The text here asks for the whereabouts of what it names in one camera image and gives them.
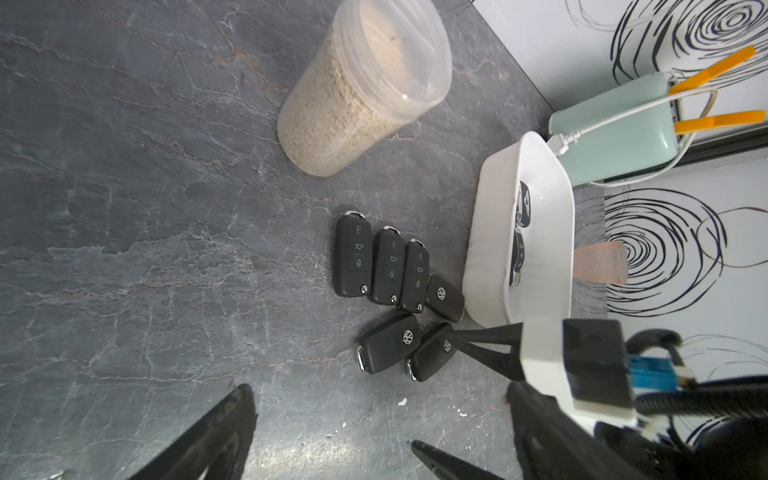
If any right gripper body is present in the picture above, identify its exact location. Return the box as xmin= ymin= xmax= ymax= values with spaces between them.
xmin=519 ymin=316 xmax=638 ymax=428

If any white storage box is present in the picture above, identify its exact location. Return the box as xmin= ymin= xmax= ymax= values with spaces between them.
xmin=462 ymin=132 xmax=575 ymax=328

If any black VW key left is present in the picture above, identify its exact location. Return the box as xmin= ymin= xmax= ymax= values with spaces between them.
xmin=357 ymin=313 xmax=422 ymax=374

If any black flip key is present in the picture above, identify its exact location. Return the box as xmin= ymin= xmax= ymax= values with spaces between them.
xmin=397 ymin=239 xmax=430 ymax=313
xmin=333 ymin=210 xmax=373 ymax=298
xmin=367 ymin=225 xmax=405 ymax=306

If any front orange toast slice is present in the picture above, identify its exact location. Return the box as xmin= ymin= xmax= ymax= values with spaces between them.
xmin=674 ymin=110 xmax=767 ymax=135

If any white toaster cable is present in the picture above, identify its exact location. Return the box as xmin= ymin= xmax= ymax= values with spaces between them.
xmin=545 ymin=86 xmax=720 ymax=188

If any rear orange toast slice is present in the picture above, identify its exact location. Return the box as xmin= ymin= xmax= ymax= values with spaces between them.
xmin=668 ymin=45 xmax=756 ymax=95

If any black Porsche car key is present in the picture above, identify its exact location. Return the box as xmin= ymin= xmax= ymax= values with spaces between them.
xmin=509 ymin=228 xmax=525 ymax=287

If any mint green toaster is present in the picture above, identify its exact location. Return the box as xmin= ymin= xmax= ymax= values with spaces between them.
xmin=548 ymin=72 xmax=681 ymax=187

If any brown translucent lid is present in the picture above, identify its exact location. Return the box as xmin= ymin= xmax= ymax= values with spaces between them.
xmin=573 ymin=241 xmax=628 ymax=285

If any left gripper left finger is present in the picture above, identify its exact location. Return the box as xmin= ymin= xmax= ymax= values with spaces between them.
xmin=132 ymin=384 xmax=258 ymax=479

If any black flip key leftmost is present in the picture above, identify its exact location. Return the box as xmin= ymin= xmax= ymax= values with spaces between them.
xmin=333 ymin=210 xmax=373 ymax=298

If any black VW key upper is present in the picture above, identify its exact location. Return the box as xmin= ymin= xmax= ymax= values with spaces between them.
xmin=425 ymin=273 xmax=465 ymax=323

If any black VW key right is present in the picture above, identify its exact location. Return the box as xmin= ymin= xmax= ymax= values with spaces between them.
xmin=405 ymin=323 xmax=455 ymax=382

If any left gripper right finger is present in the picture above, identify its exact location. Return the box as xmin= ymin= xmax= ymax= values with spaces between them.
xmin=507 ymin=382 xmax=645 ymax=479

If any black vw key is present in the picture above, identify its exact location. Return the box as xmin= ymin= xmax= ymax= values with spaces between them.
xmin=425 ymin=273 xmax=465 ymax=323
xmin=357 ymin=313 xmax=422 ymax=374
xmin=405 ymin=323 xmax=455 ymax=382

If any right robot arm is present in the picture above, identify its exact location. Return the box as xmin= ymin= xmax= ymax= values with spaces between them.
xmin=406 ymin=319 xmax=767 ymax=479

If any clear jar of grains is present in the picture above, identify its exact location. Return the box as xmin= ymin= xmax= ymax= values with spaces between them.
xmin=277 ymin=1 xmax=452 ymax=177

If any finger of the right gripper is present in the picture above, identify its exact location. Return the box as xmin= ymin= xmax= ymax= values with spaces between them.
xmin=410 ymin=440 xmax=503 ymax=480
xmin=447 ymin=323 xmax=525 ymax=382

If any black silver Bentley key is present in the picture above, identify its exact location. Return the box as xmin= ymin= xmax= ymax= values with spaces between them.
xmin=516 ymin=181 xmax=531 ymax=228

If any orange toast slice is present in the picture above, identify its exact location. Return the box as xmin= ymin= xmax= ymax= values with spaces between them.
xmin=668 ymin=45 xmax=756 ymax=95
xmin=674 ymin=110 xmax=767 ymax=135

